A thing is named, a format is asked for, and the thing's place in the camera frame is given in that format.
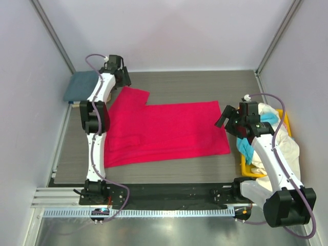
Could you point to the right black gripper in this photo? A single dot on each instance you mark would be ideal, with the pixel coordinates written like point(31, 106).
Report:
point(231, 123)

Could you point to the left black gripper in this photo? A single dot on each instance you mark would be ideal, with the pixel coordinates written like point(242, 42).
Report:
point(125, 77)

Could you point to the red t shirt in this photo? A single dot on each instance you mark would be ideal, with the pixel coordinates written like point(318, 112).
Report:
point(140, 132)

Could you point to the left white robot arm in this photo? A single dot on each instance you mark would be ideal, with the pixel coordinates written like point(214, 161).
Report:
point(95, 122)

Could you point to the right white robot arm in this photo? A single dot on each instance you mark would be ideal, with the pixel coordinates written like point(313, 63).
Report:
point(289, 202)

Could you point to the light blue t shirt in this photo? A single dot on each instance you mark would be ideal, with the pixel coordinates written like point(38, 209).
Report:
point(243, 145)

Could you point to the folded blue-grey t shirt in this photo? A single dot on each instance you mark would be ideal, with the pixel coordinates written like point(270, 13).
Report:
point(81, 85)

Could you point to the folded beige t shirt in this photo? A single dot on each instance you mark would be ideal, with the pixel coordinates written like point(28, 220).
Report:
point(75, 104)

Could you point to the yellow plastic bin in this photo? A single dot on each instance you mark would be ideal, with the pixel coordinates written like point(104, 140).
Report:
point(246, 169)

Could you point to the cream white t shirt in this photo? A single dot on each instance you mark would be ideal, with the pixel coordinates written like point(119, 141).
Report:
point(287, 145)

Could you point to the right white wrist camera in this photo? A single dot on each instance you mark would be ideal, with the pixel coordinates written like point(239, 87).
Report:
point(246, 98)

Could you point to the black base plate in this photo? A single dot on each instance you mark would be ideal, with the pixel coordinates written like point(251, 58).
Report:
point(162, 194)

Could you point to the left aluminium frame post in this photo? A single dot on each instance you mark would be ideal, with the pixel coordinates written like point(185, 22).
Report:
point(51, 31)

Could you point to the aluminium frame post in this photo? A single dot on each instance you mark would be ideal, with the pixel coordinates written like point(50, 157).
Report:
point(51, 31)
point(295, 5)

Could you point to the right aluminium frame post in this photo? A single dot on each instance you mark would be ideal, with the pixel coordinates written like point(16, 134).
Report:
point(295, 5)

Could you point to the aluminium rail frame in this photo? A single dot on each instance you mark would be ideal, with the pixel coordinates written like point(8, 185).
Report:
point(65, 197)

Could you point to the slotted white cable duct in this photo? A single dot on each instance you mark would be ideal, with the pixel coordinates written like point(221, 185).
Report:
point(105, 213)

